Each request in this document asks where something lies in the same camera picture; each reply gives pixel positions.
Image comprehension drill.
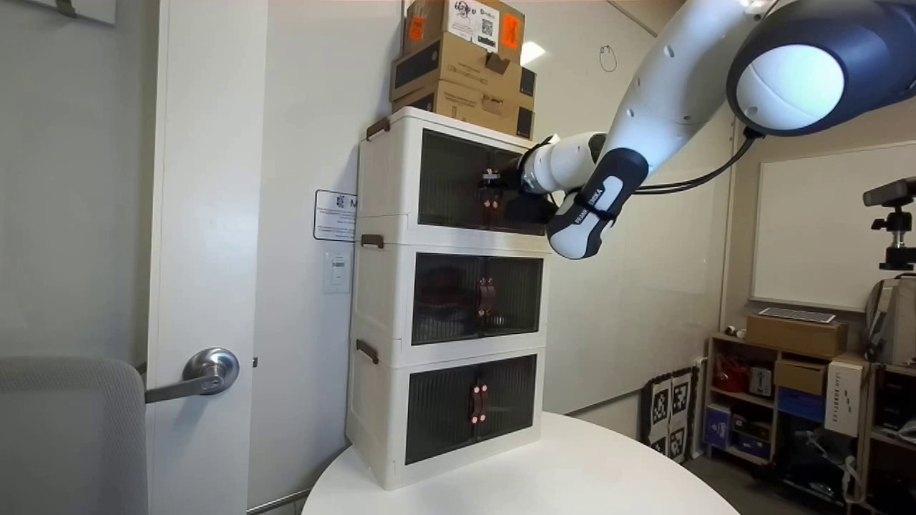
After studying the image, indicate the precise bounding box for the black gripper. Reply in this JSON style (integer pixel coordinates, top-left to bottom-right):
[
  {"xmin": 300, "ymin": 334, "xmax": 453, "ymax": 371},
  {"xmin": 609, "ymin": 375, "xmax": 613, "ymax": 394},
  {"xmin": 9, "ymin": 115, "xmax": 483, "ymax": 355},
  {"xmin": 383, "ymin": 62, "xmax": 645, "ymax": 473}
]
[{"xmin": 479, "ymin": 154, "xmax": 532, "ymax": 204}]

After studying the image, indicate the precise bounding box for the dark translucent ribbed cabinet door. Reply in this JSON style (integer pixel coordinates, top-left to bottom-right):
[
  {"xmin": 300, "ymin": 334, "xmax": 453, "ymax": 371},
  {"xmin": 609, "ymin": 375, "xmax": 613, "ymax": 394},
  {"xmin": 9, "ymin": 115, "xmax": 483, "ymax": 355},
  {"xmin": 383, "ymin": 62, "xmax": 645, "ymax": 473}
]
[
  {"xmin": 404, "ymin": 362, "xmax": 483, "ymax": 465},
  {"xmin": 414, "ymin": 126, "xmax": 497, "ymax": 234},
  {"xmin": 483, "ymin": 255, "xmax": 547, "ymax": 338},
  {"xmin": 476, "ymin": 355, "xmax": 537, "ymax": 440},
  {"xmin": 410, "ymin": 251, "xmax": 489, "ymax": 348},
  {"xmin": 486, "ymin": 146, "xmax": 557, "ymax": 238}
]

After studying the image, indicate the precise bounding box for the white three-tier plastic cabinet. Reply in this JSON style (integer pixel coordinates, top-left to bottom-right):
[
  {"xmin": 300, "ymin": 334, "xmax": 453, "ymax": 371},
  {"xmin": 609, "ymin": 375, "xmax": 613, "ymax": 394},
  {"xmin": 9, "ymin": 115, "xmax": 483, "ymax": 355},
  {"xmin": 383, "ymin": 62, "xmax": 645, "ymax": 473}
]
[{"xmin": 343, "ymin": 103, "xmax": 557, "ymax": 491}]

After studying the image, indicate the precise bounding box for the white cabinet panel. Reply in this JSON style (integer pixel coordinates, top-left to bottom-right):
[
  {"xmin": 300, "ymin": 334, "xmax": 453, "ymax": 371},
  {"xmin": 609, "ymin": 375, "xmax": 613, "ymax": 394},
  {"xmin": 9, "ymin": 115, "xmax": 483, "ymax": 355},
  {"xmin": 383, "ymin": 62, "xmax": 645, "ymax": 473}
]
[{"xmin": 0, "ymin": 0, "xmax": 271, "ymax": 515}]

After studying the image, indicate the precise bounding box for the cardboard box with black print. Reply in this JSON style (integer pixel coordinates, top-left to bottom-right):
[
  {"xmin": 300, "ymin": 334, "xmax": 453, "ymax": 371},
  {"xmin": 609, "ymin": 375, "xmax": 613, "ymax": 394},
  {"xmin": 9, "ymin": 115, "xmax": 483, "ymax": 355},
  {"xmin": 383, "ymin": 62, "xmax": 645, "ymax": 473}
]
[{"xmin": 388, "ymin": 30, "xmax": 537, "ymax": 143}]

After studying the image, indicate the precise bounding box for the cardboard box with orange stickers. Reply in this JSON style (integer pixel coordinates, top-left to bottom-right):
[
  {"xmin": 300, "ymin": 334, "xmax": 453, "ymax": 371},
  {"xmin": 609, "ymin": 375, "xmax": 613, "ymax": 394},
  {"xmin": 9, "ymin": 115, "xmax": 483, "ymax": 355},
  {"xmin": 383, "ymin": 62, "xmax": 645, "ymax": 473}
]
[{"xmin": 400, "ymin": 0, "xmax": 530, "ymax": 73}]

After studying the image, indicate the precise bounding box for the black white calibration tag board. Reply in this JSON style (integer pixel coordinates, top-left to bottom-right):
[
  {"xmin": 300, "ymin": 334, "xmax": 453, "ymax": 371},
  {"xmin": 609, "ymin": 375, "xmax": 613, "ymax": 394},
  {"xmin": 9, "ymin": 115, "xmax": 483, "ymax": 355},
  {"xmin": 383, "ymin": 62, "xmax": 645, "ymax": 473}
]
[{"xmin": 645, "ymin": 362, "xmax": 700, "ymax": 465}]

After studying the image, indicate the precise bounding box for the white whiteboard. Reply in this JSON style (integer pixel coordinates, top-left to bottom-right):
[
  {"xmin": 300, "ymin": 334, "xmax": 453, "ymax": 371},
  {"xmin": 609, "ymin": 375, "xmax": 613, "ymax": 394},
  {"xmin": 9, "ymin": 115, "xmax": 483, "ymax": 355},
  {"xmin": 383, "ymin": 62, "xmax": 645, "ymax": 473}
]
[{"xmin": 749, "ymin": 136, "xmax": 916, "ymax": 317}]

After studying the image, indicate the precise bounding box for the wooden storage shelf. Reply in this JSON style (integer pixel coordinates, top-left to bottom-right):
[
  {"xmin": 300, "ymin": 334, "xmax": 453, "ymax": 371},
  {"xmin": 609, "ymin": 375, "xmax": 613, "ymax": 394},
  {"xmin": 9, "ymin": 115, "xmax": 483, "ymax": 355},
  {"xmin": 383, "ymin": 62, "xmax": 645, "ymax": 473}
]
[{"xmin": 700, "ymin": 329, "xmax": 871, "ymax": 481}]

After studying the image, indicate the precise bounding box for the wide flat cardboard box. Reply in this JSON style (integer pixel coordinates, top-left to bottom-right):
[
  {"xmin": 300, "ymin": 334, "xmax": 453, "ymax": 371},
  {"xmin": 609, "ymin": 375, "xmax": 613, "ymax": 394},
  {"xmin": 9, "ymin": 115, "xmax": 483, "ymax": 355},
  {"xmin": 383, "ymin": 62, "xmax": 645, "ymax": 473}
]
[{"xmin": 743, "ymin": 305, "xmax": 849, "ymax": 362}]

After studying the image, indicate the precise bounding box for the small brown cardboard box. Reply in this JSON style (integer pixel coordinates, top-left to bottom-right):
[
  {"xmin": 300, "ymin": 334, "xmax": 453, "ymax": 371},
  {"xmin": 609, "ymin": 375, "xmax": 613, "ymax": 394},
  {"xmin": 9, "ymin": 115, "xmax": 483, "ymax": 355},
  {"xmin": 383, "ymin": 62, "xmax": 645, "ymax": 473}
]
[{"xmin": 773, "ymin": 355, "xmax": 831, "ymax": 398}]

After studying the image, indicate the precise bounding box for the blue storage box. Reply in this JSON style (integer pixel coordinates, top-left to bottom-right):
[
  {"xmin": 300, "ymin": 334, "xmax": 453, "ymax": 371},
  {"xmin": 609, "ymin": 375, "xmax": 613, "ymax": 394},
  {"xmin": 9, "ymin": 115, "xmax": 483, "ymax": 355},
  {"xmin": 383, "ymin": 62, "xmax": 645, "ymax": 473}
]
[{"xmin": 776, "ymin": 387, "xmax": 831, "ymax": 428}]

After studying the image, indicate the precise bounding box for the white upright box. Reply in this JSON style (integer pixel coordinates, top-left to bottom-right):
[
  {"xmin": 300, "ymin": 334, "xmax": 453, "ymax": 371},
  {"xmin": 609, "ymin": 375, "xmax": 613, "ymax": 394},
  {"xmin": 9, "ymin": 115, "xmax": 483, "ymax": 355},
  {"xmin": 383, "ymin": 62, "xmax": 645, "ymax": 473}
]
[{"xmin": 822, "ymin": 352, "xmax": 875, "ymax": 440}]

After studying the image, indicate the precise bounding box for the dark wooden side shelf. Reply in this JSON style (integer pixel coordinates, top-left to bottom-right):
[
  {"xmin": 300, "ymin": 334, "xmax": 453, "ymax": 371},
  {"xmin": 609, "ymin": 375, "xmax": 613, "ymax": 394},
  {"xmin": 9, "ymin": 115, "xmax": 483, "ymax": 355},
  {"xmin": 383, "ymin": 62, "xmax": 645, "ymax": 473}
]
[{"xmin": 862, "ymin": 360, "xmax": 916, "ymax": 510}]

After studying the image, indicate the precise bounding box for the small wall sign plate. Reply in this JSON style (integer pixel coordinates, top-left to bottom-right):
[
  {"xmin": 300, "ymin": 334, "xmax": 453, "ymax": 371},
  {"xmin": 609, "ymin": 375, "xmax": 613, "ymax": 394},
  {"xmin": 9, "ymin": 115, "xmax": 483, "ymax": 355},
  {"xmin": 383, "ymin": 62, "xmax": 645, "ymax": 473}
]
[{"xmin": 308, "ymin": 185, "xmax": 360, "ymax": 246}]

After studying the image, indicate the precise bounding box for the silver lever door handle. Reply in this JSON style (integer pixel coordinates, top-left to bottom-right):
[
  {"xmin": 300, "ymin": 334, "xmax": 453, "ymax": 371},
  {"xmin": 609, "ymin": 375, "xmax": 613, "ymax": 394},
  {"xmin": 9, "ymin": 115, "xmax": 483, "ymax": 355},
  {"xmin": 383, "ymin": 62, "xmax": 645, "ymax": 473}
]
[{"xmin": 142, "ymin": 347, "xmax": 242, "ymax": 407}]

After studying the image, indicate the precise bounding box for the black camera on tripod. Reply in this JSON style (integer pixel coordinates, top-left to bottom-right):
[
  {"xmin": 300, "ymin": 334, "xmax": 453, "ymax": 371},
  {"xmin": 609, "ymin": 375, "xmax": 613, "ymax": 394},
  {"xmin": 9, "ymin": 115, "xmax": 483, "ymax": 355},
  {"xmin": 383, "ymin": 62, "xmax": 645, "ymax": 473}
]
[{"xmin": 862, "ymin": 174, "xmax": 916, "ymax": 274}]

